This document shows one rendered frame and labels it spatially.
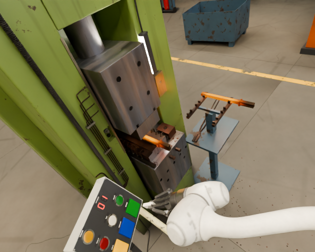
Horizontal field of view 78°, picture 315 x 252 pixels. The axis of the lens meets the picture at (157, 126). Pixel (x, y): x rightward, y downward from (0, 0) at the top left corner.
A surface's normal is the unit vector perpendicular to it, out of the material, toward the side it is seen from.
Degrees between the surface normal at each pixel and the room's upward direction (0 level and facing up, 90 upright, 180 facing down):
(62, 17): 90
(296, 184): 0
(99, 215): 60
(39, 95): 90
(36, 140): 90
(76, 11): 90
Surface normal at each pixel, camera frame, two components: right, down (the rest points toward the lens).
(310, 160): -0.23, -0.70
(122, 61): 0.77, 0.29
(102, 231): 0.70, -0.37
